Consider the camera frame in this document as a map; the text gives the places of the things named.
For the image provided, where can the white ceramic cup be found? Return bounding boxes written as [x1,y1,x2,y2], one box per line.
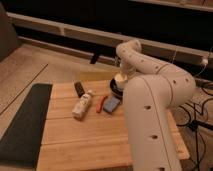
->
[115,74,127,89]

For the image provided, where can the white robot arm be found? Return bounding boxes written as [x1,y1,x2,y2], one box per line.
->
[116,40,196,171]

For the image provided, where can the dark ceramic bowl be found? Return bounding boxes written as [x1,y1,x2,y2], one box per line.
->
[110,79,123,98]

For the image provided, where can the blue sponge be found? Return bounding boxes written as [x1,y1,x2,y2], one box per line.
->
[103,97,120,113]

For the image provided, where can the small black rectangular block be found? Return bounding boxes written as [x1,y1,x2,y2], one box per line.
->
[74,82,85,97]

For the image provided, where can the white plastic bottle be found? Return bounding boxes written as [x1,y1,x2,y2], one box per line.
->
[72,90,93,120]

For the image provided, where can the wooden table board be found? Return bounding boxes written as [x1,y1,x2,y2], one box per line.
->
[36,83,189,171]

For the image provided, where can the black floor mat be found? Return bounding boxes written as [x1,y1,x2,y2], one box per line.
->
[0,83,52,167]

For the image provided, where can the black cables on floor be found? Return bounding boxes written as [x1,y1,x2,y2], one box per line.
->
[173,79,213,171]

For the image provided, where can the white wall plug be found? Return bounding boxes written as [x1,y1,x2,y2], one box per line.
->
[201,58,208,66]

